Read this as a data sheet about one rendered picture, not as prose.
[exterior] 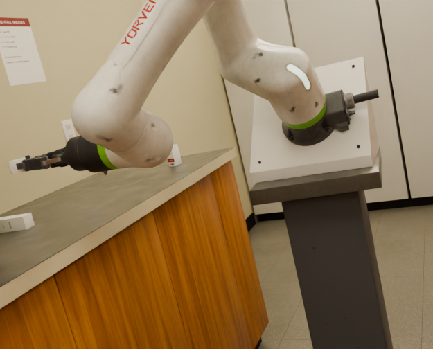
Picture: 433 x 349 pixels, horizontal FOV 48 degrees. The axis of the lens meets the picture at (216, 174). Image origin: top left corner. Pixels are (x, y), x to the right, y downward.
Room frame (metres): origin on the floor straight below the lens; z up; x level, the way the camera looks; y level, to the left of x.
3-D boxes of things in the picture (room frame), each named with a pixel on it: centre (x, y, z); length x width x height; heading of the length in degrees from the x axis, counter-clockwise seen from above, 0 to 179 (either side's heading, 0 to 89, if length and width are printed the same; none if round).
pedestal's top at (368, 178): (1.30, -0.28, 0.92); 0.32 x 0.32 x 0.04; 69
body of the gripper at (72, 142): (1.06, 0.29, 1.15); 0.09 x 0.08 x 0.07; 64
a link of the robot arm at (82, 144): (1.03, 0.22, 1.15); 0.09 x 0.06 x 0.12; 154
